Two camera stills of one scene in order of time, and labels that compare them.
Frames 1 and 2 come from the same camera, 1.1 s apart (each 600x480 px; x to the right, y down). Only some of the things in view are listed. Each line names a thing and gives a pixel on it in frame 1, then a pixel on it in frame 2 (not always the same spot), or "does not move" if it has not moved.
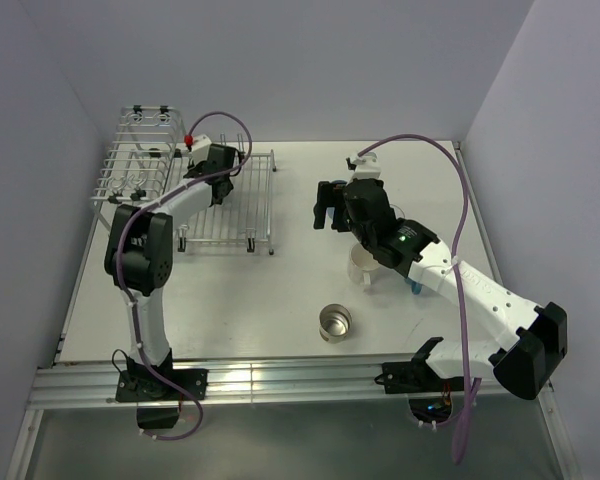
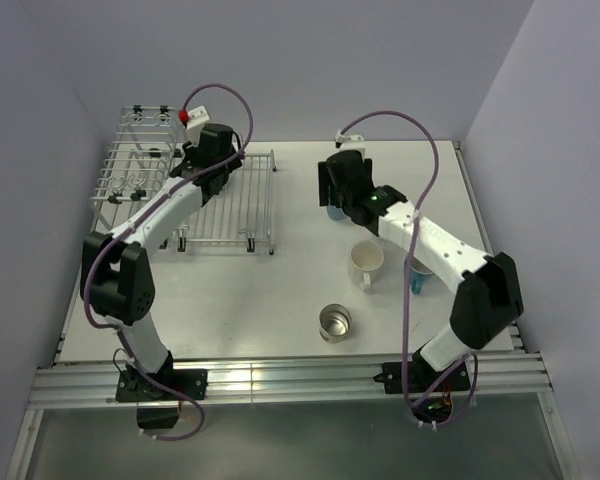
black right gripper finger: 342,222 → 340,198
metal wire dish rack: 147,150 does not move
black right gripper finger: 325,198 → 323,173
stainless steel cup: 335,322 does not move
